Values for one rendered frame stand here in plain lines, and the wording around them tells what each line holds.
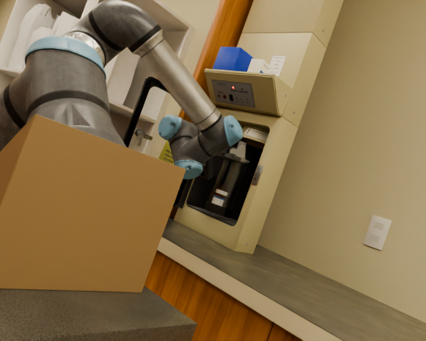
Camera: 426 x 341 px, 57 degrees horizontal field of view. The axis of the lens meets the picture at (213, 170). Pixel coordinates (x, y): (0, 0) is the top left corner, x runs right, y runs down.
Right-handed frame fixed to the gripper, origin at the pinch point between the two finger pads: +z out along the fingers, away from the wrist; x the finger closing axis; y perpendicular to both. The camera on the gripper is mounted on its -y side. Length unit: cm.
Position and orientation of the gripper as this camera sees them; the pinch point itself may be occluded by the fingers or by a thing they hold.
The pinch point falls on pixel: (236, 160)
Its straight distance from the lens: 140.5
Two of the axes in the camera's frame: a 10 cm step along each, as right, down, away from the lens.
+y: 3.2, -9.5, 0.0
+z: 6.5, 2.1, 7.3
